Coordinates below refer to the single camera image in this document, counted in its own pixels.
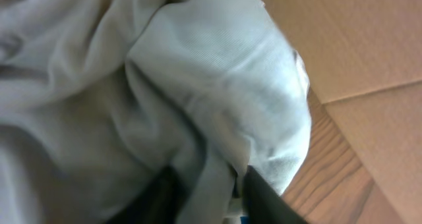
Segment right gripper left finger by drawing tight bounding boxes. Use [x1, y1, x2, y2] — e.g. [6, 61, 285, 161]
[106, 166, 187, 224]

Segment beige t-shirt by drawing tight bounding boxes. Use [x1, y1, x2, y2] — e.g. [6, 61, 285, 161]
[1, 0, 311, 223]

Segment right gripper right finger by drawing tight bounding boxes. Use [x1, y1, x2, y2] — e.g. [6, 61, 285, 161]
[241, 166, 309, 224]

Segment cardboard box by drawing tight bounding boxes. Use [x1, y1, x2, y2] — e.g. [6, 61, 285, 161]
[263, 0, 421, 223]

